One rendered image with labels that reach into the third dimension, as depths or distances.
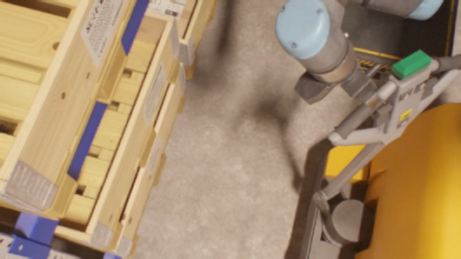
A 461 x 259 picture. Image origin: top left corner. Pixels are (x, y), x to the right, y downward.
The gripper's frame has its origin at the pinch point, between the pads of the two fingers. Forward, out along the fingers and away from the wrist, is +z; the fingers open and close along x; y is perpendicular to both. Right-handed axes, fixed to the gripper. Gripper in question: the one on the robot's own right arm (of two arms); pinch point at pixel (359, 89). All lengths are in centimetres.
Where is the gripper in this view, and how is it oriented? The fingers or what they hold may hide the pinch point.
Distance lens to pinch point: 104.9
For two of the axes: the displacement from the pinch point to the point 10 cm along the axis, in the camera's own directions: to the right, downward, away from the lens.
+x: -5.1, -6.7, 5.4
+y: 6.8, -7.0, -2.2
